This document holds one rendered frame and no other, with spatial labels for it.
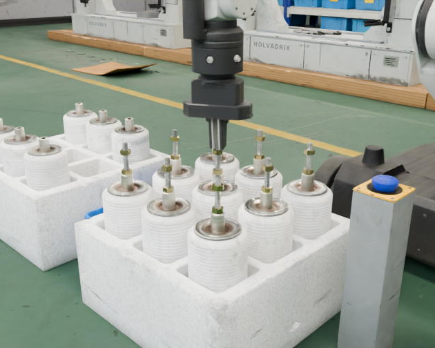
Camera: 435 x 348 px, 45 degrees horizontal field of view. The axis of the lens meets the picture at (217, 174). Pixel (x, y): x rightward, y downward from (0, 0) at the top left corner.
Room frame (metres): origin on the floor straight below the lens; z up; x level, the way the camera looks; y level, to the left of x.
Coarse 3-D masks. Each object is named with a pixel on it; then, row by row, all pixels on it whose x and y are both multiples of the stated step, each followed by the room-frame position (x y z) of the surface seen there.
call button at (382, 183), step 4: (376, 176) 0.76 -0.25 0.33; (380, 176) 0.76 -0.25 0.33; (384, 176) 0.76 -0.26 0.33; (388, 176) 0.76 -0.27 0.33; (372, 180) 0.75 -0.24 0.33; (376, 180) 0.74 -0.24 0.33; (380, 180) 0.74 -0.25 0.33; (384, 180) 0.74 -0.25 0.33; (388, 180) 0.74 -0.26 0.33; (392, 180) 0.74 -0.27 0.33; (396, 180) 0.74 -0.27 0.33; (376, 184) 0.73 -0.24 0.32; (380, 184) 0.73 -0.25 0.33; (384, 184) 0.73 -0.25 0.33; (388, 184) 0.73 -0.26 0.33; (392, 184) 0.73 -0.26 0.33; (396, 184) 0.73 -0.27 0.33; (376, 188) 0.74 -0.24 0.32; (380, 188) 0.73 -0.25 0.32; (384, 188) 0.73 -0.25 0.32; (388, 188) 0.73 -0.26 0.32; (392, 188) 0.73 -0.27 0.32
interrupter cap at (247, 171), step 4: (244, 168) 1.00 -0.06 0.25; (248, 168) 0.99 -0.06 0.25; (252, 168) 1.00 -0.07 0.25; (240, 172) 0.97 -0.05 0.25; (244, 172) 0.98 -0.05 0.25; (248, 172) 0.98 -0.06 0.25; (252, 172) 0.98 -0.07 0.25; (272, 172) 0.97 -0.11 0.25; (276, 172) 0.97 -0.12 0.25; (244, 176) 0.96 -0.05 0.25; (248, 176) 0.95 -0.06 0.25; (252, 176) 0.95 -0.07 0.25; (256, 176) 0.95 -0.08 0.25; (260, 176) 0.95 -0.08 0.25; (272, 176) 0.95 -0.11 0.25
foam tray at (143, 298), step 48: (96, 240) 0.84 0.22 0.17; (336, 240) 0.84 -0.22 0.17; (96, 288) 0.85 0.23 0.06; (144, 288) 0.74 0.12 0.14; (192, 288) 0.67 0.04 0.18; (240, 288) 0.67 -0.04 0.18; (288, 288) 0.74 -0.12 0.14; (336, 288) 0.85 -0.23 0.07; (144, 336) 0.75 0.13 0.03; (192, 336) 0.66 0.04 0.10; (240, 336) 0.66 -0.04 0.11; (288, 336) 0.74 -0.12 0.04
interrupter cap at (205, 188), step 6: (210, 180) 0.93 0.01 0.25; (228, 180) 0.93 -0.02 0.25; (198, 186) 0.90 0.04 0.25; (204, 186) 0.90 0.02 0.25; (210, 186) 0.91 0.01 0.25; (228, 186) 0.90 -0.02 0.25; (234, 186) 0.90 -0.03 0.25; (204, 192) 0.87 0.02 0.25; (210, 192) 0.87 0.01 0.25; (222, 192) 0.87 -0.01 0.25; (228, 192) 0.87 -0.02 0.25; (234, 192) 0.88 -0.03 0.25
